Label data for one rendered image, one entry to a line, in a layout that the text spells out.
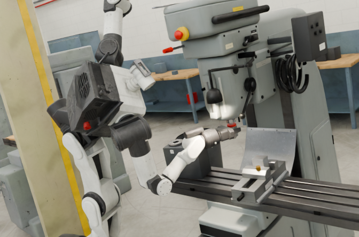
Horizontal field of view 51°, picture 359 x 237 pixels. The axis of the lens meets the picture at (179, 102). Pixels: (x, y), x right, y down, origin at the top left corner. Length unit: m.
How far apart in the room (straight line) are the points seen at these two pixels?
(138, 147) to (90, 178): 0.46
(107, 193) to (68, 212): 1.43
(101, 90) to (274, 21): 1.03
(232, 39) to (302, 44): 0.33
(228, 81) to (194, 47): 0.23
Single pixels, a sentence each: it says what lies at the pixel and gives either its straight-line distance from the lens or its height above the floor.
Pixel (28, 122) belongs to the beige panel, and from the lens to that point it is 3.11.
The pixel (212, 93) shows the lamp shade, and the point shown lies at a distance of 1.65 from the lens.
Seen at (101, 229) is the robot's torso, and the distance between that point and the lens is 2.03.
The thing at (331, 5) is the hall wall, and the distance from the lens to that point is 6.03.
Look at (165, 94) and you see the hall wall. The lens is 8.20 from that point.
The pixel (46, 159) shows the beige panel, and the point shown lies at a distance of 3.20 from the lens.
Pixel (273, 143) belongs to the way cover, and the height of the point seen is 1.04.
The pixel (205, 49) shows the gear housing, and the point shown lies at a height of 1.67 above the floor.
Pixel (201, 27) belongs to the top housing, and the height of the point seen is 1.77.
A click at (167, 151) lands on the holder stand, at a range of 2.15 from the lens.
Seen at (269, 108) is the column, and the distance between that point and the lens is 2.21.
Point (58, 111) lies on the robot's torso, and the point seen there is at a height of 1.51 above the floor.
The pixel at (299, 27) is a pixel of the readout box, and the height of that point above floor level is 1.68.
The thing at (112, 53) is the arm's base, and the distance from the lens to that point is 1.74.
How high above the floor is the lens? 1.81
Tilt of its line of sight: 12 degrees down
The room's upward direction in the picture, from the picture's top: 12 degrees counter-clockwise
